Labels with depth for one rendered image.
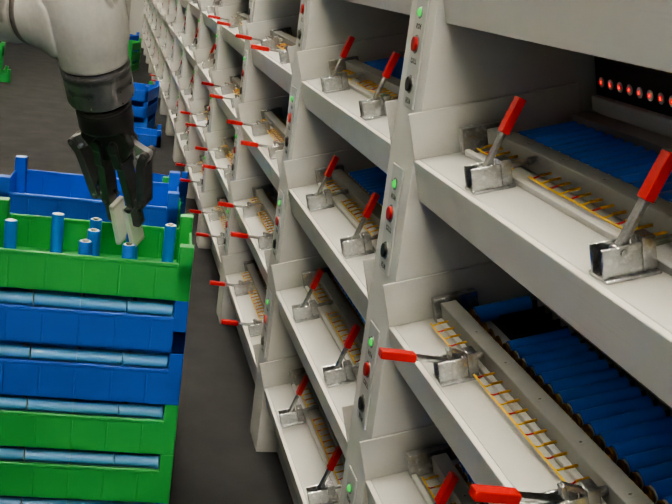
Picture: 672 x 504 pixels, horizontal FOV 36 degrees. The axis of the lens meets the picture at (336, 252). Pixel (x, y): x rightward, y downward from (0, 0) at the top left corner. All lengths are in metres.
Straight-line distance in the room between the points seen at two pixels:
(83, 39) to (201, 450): 0.90
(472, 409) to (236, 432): 1.13
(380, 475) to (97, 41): 0.63
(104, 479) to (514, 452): 0.85
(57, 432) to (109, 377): 0.11
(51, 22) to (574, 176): 0.71
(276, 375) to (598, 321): 1.25
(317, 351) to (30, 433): 0.43
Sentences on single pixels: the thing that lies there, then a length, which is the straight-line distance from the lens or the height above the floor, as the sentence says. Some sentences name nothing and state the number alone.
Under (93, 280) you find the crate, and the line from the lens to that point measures 1.48.
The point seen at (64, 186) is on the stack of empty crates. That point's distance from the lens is 2.00.
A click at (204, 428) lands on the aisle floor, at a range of 2.04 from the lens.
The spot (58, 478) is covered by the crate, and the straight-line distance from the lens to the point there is 1.60.
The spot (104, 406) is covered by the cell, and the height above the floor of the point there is 0.23.
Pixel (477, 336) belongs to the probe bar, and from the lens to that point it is 1.04.
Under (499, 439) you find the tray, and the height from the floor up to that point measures 0.51.
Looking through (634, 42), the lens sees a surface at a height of 0.85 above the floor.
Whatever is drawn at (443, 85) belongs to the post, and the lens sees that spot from 1.10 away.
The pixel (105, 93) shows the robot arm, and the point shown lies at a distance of 1.37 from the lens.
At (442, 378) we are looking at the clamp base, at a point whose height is 0.51.
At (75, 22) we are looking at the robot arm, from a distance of 1.32.
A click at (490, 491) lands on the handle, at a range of 0.75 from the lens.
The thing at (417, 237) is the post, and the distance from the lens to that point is 1.12.
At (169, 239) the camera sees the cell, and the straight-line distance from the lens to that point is 1.62.
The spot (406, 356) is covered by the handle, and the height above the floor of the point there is 0.53.
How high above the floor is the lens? 0.87
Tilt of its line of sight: 15 degrees down
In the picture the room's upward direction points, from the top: 8 degrees clockwise
